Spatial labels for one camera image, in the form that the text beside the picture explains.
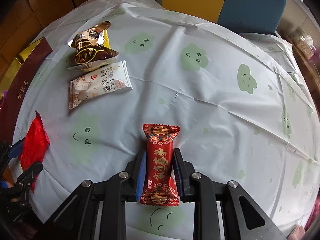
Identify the large plain red packet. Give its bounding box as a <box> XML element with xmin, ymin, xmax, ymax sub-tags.
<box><xmin>18</xmin><ymin>109</ymin><xmax>51</xmax><ymax>194</ymax></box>

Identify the small red patterned candy packet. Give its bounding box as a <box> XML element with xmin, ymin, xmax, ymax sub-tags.
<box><xmin>140</xmin><ymin>124</ymin><xmax>180</xmax><ymax>206</ymax></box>

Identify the white rice cake packet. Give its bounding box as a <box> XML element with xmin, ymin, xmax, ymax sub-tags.
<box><xmin>68</xmin><ymin>60</ymin><xmax>133</xmax><ymax>111</ymax></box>

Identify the brown gold snack packet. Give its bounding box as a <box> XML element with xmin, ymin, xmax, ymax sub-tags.
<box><xmin>67</xmin><ymin>21</ymin><xmax>119</xmax><ymax>72</ymax></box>

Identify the person's hand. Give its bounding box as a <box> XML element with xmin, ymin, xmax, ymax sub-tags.
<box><xmin>287</xmin><ymin>226</ymin><xmax>305</xmax><ymax>240</ymax></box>

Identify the maroon gold gift box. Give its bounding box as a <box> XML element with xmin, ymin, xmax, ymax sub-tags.
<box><xmin>1</xmin><ymin>37</ymin><xmax>53</xmax><ymax>142</ymax></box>

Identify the cloud-print white tablecloth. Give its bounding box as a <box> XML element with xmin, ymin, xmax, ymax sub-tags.
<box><xmin>14</xmin><ymin>0</ymin><xmax>319</xmax><ymax>235</ymax></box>

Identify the wooden side table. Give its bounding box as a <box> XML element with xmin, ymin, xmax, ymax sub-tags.
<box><xmin>287</xmin><ymin>33</ymin><xmax>320</xmax><ymax>95</ymax></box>

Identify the white lace tissue box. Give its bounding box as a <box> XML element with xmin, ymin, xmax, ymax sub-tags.
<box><xmin>291</xmin><ymin>27</ymin><xmax>315</xmax><ymax>60</ymax></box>

